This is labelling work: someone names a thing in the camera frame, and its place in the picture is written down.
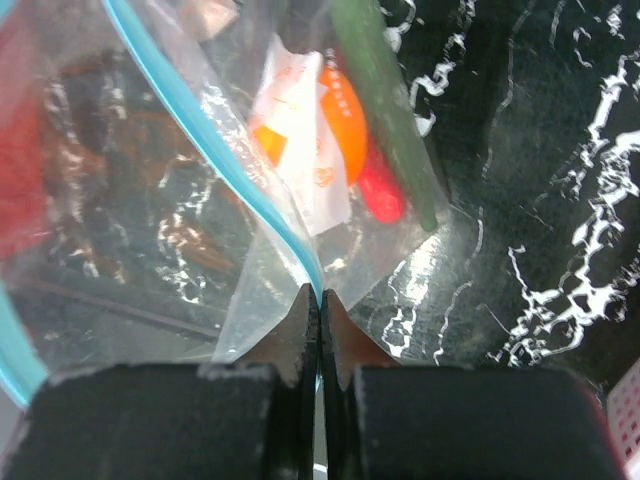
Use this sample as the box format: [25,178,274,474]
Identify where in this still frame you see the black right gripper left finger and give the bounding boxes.
[1,285,319,479]

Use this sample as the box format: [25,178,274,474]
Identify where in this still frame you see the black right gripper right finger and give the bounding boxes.
[319,290,625,479]

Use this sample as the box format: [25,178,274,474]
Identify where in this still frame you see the clear zip top bag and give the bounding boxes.
[1,1,449,406]

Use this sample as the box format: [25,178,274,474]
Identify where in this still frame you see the orange fake fruit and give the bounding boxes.
[250,65,367,187]

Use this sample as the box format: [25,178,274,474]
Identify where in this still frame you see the green fake vegetable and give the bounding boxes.
[331,1,438,232]

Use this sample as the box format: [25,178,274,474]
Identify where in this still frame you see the red fake pepper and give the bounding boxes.
[334,47,406,225]

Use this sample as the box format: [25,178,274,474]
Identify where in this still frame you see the white plastic basket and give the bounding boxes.
[606,360,640,479]

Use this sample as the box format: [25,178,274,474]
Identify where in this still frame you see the red plastic bin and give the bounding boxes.
[1,11,46,258]

